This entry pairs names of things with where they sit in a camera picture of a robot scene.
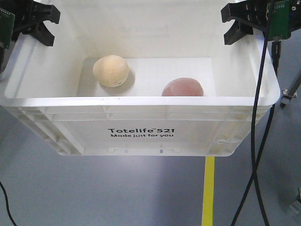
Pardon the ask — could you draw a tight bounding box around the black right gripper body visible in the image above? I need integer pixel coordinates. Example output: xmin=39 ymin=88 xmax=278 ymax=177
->
xmin=221 ymin=0 xmax=301 ymax=45

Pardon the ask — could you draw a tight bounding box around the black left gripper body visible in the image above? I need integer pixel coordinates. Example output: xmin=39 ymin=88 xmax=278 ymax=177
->
xmin=9 ymin=0 xmax=61 ymax=46

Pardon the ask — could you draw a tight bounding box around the white plastic tote box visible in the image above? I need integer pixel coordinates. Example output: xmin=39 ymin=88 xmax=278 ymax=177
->
xmin=0 ymin=0 xmax=282 ymax=157

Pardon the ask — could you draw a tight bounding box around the pink soft ball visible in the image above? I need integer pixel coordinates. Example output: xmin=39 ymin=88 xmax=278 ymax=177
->
xmin=161 ymin=78 xmax=204 ymax=97

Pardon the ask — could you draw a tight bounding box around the cream soft ball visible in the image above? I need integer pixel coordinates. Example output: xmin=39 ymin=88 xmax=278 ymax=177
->
xmin=92 ymin=55 xmax=129 ymax=88

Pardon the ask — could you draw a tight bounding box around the green left circuit board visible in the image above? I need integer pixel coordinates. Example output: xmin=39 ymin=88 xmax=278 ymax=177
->
xmin=0 ymin=8 xmax=15 ymax=49

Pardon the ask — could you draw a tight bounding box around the green circuit board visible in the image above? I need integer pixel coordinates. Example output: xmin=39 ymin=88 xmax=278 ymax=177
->
xmin=266 ymin=0 xmax=291 ymax=41
xmin=0 ymin=8 xmax=15 ymax=49

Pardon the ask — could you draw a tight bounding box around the green right circuit board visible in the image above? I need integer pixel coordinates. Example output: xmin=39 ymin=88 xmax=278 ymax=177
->
xmin=266 ymin=0 xmax=291 ymax=41

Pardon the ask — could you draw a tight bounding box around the metal tripod stand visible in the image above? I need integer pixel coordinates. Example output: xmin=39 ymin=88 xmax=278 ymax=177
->
xmin=280 ymin=71 xmax=301 ymax=108

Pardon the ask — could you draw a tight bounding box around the black right camera cable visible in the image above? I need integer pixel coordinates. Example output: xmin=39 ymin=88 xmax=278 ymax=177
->
xmin=230 ymin=0 xmax=283 ymax=226

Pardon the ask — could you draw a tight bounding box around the black left cable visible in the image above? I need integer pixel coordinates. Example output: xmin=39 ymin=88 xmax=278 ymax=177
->
xmin=0 ymin=181 xmax=18 ymax=226

